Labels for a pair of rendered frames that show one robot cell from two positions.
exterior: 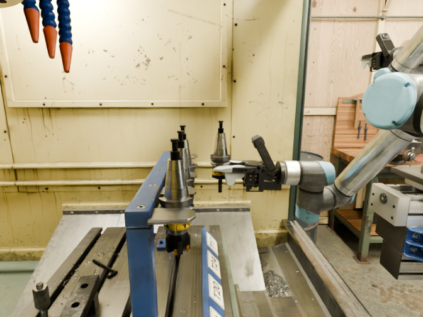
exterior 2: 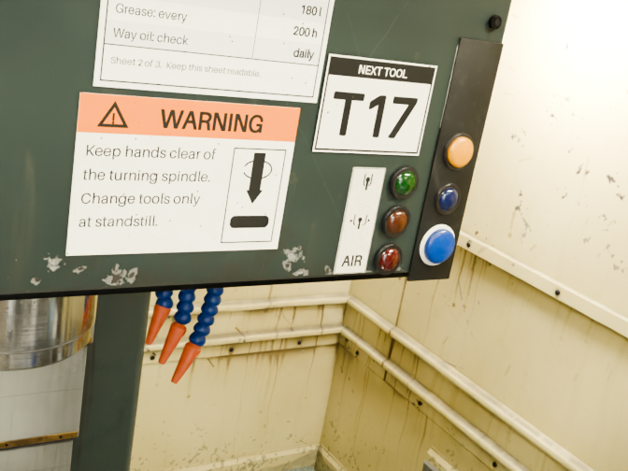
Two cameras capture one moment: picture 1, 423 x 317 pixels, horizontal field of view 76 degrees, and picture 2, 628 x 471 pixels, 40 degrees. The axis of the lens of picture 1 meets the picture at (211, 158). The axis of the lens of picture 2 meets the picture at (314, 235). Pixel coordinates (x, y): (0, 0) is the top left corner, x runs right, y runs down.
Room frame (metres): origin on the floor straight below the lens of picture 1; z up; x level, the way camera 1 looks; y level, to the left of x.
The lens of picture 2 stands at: (0.07, -0.50, 1.83)
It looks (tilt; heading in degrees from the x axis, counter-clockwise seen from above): 17 degrees down; 58
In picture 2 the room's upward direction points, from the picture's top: 10 degrees clockwise
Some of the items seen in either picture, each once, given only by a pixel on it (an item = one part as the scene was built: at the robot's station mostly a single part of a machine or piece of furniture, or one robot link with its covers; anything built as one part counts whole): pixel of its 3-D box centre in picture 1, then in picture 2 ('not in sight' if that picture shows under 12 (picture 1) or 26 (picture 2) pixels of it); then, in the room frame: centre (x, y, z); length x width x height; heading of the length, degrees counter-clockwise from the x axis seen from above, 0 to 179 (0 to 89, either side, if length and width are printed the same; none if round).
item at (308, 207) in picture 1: (312, 202); not in sight; (0.82, -0.32, 1.07); 0.11 x 0.08 x 0.11; 118
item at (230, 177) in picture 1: (229, 175); not in sight; (0.76, -0.05, 1.17); 0.09 x 0.03 x 0.06; 106
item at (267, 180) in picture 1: (262, 174); not in sight; (0.80, -0.15, 1.16); 0.12 x 0.08 x 0.09; 92
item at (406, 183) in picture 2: not in sight; (405, 183); (0.47, 0.02, 1.69); 0.02 x 0.01 x 0.02; 2
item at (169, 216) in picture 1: (174, 215); not in sight; (0.40, 0.06, 1.21); 0.07 x 0.05 x 0.01; 92
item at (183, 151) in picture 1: (180, 162); not in sight; (0.57, 0.07, 1.26); 0.04 x 0.04 x 0.07
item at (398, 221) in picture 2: not in sight; (396, 221); (0.47, 0.02, 1.65); 0.02 x 0.01 x 0.02; 2
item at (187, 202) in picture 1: (176, 202); not in sight; (0.46, 0.06, 1.21); 0.06 x 0.06 x 0.03
